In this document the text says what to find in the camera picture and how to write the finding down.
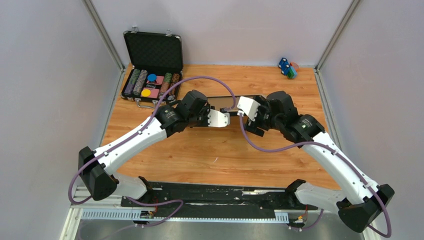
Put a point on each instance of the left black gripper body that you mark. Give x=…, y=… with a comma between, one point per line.
x=201, y=120

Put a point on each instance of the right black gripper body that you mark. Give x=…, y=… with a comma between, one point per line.
x=263, y=117

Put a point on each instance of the wooden picture frame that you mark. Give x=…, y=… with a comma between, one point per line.
x=219, y=110

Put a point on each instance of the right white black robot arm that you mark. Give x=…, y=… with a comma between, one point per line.
x=359, y=200

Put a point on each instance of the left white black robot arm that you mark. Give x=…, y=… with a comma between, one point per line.
x=98, y=168

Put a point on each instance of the blue orange tape dispenser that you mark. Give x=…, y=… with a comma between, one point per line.
x=288, y=69

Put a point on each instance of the yellow poker chip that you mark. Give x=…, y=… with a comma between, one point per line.
x=145, y=92

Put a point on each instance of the blue poker chip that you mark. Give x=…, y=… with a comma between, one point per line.
x=152, y=77

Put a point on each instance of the black poker chip case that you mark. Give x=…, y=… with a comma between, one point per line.
x=152, y=53

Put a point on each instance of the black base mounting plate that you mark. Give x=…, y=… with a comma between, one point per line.
x=208, y=201

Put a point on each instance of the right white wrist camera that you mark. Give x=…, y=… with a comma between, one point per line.
x=248, y=106

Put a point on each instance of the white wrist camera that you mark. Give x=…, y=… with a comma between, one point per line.
x=218, y=119
x=248, y=106

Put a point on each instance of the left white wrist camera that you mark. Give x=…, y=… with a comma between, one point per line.
x=218, y=119

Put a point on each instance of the aluminium rail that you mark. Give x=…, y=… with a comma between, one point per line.
x=78, y=198

